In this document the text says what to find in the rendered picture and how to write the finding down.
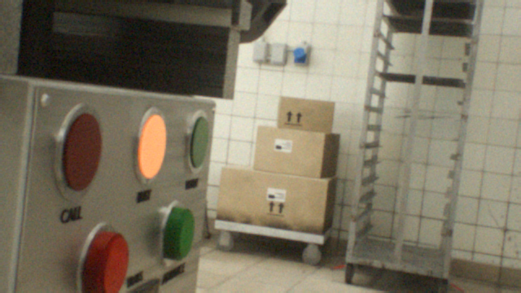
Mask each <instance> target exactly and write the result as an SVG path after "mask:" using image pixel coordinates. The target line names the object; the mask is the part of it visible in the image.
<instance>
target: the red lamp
mask: <svg viewBox="0 0 521 293"><path fill-rule="evenodd" d="M101 146H102V140H101V132H100V128H99V123H98V121H97V120H96V118H94V117H93V116H92V115H91V114H84V115H82V116H80V117H79V118H78V119H77V120H76V121H75V122H74V124H73V127H72V129H71V131H70V134H69V135H68V141H67V142H66V146H65V152H64V172H65V177H66V179H67V181H68V184H69V185H70V187H71V188H72V189H73V190H75V191H81V190H84V189H85V188H87V187H88V186H89V185H90V183H91V181H92V180H93V178H94V175H96V172H97V169H98V166H99V160H100V155H101Z"/></svg>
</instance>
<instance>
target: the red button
mask: <svg viewBox="0 0 521 293"><path fill-rule="evenodd" d="M128 264H129V248H128V243H127V242H126V241H125V238H124V236H123V235H122V234H116V233H110V231H108V232H103V233H102V234H100V235H99V236H98V237H97V238H96V239H95V242H94V245H93V246H92V249H90V254H89V257H88V261H87V265H86V271H85V291H86V293H118V292H119V291H120V289H121V287H122V284H123V282H124V280H125V278H126V274H127V270H128Z"/></svg>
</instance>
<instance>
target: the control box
mask: <svg viewBox="0 0 521 293"><path fill-rule="evenodd" d="M216 105H217V104H216V103H215V101H214V100H212V99H205V98H190V97H182V96H174V94H157V93H149V92H141V91H132V90H117V89H108V87H99V86H91V85H74V84H66V83H58V82H49V81H41V80H32V79H24V78H15V77H0V293H86V291H85V271H86V265H87V261H88V257H89V254H90V249H92V246H93V245H94V242H95V239H96V238H97V237H98V236H99V235H100V234H102V233H103V232H108V231H110V233H116V234H122V235H123V236H124V238H125V241H126V242H127V243H128V248H129V264H128V270H127V274H126V278H125V280H124V282H123V284H122V287H121V289H120V291H119V292H118V293H146V292H148V291H150V290H152V288H153V293H195V291H196V283H197V275H198V267H199V258H200V250H201V243H202V233H203V225H204V209H205V201H206V194H207V185H208V177H209V169H210V161H211V153H212V138H213V129H214V120H215V113H216ZM84 114H91V115H92V116H93V117H94V118H96V120H97V121H98V123H99V128H100V132H101V140H102V146H101V155H100V160H99V166H98V169H97V172H96V175H94V178H93V180H92V181H91V183H90V185H89V186H88V187H87V188H85V189H84V190H81V191H75V190H73V189H72V188H71V187H70V185H69V184H68V181H67V179H66V177H65V172H64V152H65V146H66V142H67V141H68V135H69V134H70V131H71V129H72V127H73V124H74V122H75V121H76V120H77V119H78V118H79V117H80V116H82V115H84ZM153 116H160V117H161V118H162V120H163V122H164V128H165V147H164V157H163V159H162V164H161V166H160V169H159V171H157V172H156V174H155V176H154V177H146V176H145V173H144V172H143V170H142V158H141V152H142V140H143V134H144V132H145V129H146V127H147V126H148V124H149V121H150V120H151V118H152V117H153ZM201 116H203V117H204V118H205V119H206V121H207V124H208V130H209V138H208V145H207V151H206V155H205V157H204V161H203V163H202V165H201V166H200V167H199V168H194V166H193V164H192V160H191V141H192V136H193V131H194V128H195V126H196V125H197V122H198V120H199V118H200V117H201ZM175 208H188V209H190V211H191V213H192V214H193V217H194V221H195V231H194V237H193V242H192V245H191V248H190V252H189V254H188V256H186V257H185V258H183V259H182V260H176V261H175V260H170V259H168V257H167V256H166V252H165V235H166V230H167V225H168V222H169V218H170V216H171V213H173V211H174V209H175Z"/></svg>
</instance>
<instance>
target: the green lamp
mask: <svg viewBox="0 0 521 293"><path fill-rule="evenodd" d="M208 138H209V130H208V124H207V121H206V119H205V118H204V117H203V116H201V117H200V118H199V120H198V122H197V125H196V126H195V128H194V131H193V136H192V141H191V160H192V164H193V166H194V168H199V167H200V166H201V165H202V163H203V161H204V157H205V155H206V151H207V145H208Z"/></svg>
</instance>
